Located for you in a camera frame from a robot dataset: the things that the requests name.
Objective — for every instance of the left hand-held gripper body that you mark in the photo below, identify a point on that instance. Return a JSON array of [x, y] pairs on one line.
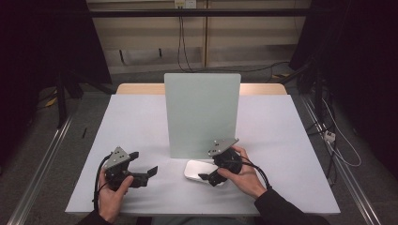
[[117, 157]]

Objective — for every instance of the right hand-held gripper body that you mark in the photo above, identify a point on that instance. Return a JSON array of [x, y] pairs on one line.
[[223, 146]]

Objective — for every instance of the white board eraser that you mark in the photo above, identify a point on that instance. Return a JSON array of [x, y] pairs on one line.
[[195, 170]]

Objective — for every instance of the pale green glass writing board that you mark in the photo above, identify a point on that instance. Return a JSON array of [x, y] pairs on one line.
[[202, 109]]

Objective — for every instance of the person's right hand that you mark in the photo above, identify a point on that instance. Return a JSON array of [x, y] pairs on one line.
[[247, 179]]

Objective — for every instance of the person's left hand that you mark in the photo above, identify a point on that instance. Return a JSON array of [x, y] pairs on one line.
[[111, 201]]

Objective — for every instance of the white table cover sheet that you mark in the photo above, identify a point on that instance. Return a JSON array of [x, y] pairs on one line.
[[140, 125]]

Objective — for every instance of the small black floor item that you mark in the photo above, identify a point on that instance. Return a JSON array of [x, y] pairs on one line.
[[84, 133]]

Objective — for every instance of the black metal stand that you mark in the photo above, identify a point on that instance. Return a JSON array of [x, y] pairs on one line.
[[318, 90], [62, 100]]

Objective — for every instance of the black horizontal bar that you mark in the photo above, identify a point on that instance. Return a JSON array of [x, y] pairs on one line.
[[200, 12]]

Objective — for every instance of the aluminium floor rail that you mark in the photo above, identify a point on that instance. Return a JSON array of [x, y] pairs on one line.
[[350, 181], [40, 175]]

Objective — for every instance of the white wall socket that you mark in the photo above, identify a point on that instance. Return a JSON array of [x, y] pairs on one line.
[[185, 3]]

